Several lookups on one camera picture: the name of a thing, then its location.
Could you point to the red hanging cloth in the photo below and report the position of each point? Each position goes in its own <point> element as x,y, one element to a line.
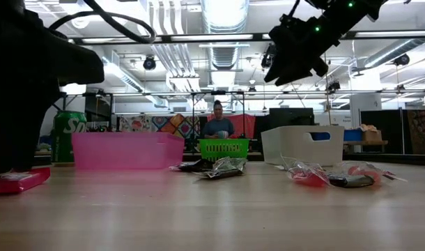
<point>245,123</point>

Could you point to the white plastic bin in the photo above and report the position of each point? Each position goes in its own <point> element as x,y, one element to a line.
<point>285,143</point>

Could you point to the white pillar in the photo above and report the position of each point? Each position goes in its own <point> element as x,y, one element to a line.
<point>365,108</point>

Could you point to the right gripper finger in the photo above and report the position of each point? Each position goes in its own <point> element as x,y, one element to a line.
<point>292,75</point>
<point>277,72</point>

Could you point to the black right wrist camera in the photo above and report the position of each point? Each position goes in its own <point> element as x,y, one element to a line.
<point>284,31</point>

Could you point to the pink plastic bin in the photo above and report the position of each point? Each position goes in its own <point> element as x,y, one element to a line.
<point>129,151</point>

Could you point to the red KitKat candy bar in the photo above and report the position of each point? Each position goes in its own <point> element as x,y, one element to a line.
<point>17,180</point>

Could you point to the colourful patterned quilt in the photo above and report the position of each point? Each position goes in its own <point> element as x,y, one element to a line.
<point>156,123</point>

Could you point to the black partition panel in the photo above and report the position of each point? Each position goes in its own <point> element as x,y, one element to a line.
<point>390,129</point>

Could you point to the green plastic basket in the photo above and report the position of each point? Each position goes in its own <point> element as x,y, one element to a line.
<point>224,148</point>

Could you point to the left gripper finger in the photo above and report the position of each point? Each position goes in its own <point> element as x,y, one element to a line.
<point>45,118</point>
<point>12,139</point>

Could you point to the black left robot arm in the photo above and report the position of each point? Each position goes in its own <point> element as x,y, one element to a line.
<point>3,8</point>

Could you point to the blue storage bin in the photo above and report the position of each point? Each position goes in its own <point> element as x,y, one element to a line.
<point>353,135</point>

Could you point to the large black monitor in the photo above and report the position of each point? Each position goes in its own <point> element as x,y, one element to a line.
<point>291,118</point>

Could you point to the black ceiling camera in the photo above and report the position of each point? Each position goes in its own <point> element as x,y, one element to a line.
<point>401,59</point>
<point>333,86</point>
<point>149,63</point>
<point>266,61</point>

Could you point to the person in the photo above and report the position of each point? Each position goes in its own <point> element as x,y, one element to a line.
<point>217,125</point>

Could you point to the green Sprite can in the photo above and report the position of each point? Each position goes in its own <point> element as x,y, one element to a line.
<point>62,139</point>

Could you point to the brown cardboard box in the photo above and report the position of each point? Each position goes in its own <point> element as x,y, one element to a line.
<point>372,135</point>

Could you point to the wooden background table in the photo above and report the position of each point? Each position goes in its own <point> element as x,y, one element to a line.
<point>369,142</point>

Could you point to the clear bag green gummy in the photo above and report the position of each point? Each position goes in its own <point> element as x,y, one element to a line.
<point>230,163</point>

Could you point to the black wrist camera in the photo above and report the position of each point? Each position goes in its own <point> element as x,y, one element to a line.
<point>83,68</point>
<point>284,31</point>

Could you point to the white LED light strip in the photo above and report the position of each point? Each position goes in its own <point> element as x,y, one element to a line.
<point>390,34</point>
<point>212,37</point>
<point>101,40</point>

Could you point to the brown patterned panel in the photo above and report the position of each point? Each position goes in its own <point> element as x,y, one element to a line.
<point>421,129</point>

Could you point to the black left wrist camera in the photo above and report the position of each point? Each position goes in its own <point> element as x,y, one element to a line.
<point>83,68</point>

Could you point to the silver ventilation duct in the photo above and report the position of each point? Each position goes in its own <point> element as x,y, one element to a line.
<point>224,17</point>

